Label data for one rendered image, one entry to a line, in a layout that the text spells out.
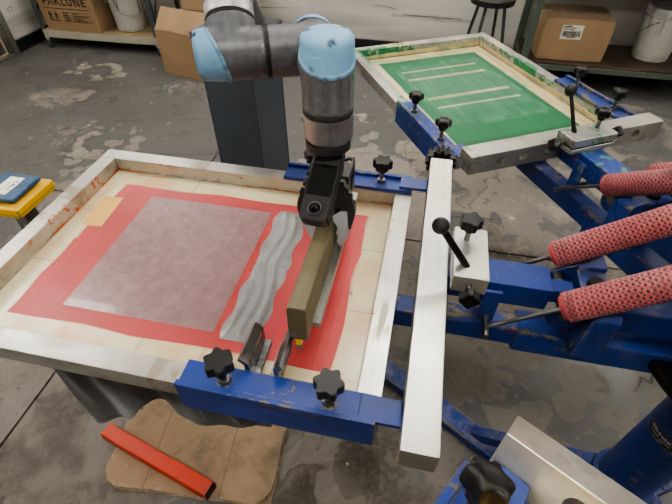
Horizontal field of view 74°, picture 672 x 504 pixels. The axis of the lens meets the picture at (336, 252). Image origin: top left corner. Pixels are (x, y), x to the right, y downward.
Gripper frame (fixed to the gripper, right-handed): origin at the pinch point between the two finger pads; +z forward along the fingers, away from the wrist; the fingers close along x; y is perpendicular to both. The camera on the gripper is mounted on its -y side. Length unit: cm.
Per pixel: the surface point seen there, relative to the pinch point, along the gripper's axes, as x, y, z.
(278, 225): 14.0, 12.6, 9.3
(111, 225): 51, 5, 10
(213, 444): 42, -3, 103
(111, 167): 61, 23, 8
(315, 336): -1.0, -14.0, 9.8
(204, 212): 32.2, 13.9, 9.8
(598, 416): -95, 37, 105
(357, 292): -6.4, -2.6, 9.8
